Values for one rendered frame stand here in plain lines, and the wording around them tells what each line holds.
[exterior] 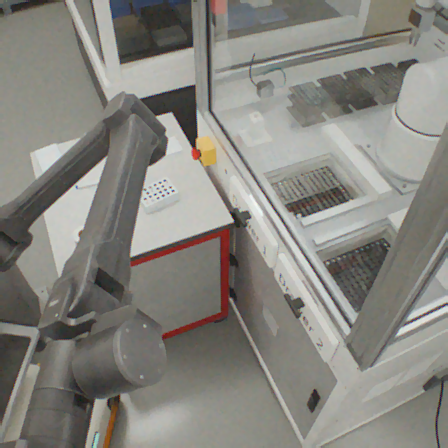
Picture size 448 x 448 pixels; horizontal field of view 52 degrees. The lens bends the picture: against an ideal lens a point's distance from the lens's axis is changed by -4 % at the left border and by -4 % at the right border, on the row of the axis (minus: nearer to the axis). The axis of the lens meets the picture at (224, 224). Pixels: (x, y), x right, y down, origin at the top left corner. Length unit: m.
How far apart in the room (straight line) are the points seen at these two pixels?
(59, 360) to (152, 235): 1.11
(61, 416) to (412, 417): 1.87
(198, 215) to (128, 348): 1.20
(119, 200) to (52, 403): 0.26
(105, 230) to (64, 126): 2.73
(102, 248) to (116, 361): 0.17
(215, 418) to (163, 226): 0.87
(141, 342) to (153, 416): 1.66
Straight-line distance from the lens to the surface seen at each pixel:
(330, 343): 1.17
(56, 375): 0.44
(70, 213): 1.65
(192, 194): 1.63
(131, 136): 0.70
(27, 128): 3.34
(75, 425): 0.43
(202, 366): 2.11
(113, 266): 0.52
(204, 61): 1.47
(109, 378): 0.40
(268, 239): 1.30
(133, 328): 0.40
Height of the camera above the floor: 1.96
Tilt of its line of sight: 51 degrees down
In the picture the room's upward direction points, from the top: straight up
